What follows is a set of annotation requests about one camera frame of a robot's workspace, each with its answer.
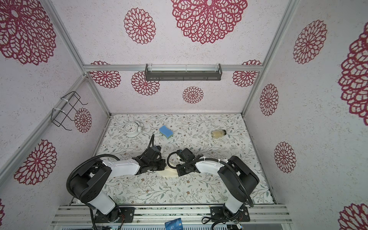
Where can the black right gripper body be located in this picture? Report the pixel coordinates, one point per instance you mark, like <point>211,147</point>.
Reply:
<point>185,168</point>

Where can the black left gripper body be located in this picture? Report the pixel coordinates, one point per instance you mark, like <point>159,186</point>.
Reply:
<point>157,165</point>

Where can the cream square paper sheet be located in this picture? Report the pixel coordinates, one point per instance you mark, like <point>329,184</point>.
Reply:
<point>169,172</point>

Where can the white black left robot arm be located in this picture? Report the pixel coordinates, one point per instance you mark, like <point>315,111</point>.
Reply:
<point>86,181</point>

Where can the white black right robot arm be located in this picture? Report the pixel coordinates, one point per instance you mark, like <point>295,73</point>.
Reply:
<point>238,178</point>

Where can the blue yellow sponge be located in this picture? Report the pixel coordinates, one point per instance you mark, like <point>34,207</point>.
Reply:
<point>165,131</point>

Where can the white alarm clock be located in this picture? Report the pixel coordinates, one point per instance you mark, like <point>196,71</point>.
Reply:
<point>133,129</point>

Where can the glass jar with black lid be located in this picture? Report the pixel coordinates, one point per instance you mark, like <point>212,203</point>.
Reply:
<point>218,133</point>

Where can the blue card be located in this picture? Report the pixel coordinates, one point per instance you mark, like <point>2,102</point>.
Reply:
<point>175,224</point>

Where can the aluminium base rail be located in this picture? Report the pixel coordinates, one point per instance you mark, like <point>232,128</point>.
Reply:
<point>157,215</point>

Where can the black wire wall basket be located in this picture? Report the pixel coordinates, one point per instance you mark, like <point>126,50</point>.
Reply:
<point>71,99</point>

